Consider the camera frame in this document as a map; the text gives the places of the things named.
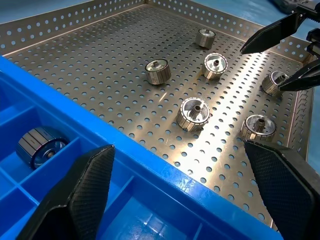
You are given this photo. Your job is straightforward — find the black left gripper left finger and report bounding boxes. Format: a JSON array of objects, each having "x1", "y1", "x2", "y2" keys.
[{"x1": 15, "y1": 144, "x2": 116, "y2": 240}]

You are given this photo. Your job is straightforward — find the perforated metal tray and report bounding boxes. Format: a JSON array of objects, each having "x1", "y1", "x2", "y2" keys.
[{"x1": 0, "y1": 0, "x2": 315, "y2": 232}]

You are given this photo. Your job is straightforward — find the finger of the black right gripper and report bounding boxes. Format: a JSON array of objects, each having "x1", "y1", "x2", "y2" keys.
[
  {"x1": 239, "y1": 10, "x2": 305, "y2": 55},
  {"x1": 278, "y1": 58, "x2": 320, "y2": 92}
]

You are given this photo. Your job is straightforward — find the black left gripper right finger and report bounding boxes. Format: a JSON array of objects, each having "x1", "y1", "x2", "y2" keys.
[{"x1": 242, "y1": 139, "x2": 320, "y2": 240}]

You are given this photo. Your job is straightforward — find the blue compartment tray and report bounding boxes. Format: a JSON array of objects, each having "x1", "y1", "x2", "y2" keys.
[{"x1": 0, "y1": 55, "x2": 285, "y2": 240}]

